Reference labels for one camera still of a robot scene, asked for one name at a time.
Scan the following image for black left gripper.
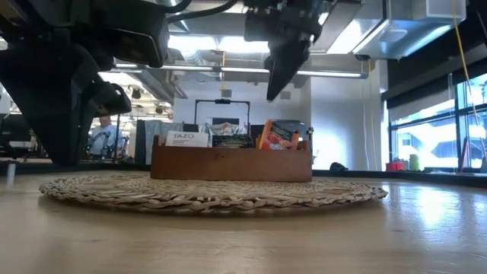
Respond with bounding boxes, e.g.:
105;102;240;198
0;22;133;165

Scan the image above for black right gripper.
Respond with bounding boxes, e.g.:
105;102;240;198
266;0;328;100

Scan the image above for white orange Tazo tea packet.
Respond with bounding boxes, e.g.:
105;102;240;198
165;130;209;148

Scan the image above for wooden tea organiser box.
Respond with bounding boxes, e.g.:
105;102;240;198
150;135;314;183

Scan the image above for person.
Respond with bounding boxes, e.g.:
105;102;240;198
89;116;126;157

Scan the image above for long ceiling light strip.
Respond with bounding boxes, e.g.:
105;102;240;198
110;62;369;80

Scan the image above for crumpled cloth pile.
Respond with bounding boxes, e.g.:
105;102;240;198
207;121;248;136

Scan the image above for grey partition panel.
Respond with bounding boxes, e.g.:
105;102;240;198
145;119;183;153

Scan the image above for round woven straw placemat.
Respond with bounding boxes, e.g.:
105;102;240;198
39;174;389;213

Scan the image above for black framed window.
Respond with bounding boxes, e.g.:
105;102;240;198
388;74;487;170

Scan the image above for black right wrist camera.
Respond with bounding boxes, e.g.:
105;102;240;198
243;7;275;42

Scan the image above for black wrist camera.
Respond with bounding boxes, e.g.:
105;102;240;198
102;2;171;69
243;7;275;42

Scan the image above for black camera rig frame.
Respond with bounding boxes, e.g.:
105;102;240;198
194;97;251;126

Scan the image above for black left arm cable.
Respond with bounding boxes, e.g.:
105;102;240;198
165;0;239;24

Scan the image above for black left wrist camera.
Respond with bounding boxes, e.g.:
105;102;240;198
102;2;171;69

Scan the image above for rectangular silver ceiling duct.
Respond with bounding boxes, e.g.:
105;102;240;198
326;0;467;60

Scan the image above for black aluminium table frame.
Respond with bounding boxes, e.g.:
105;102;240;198
0;158;487;188

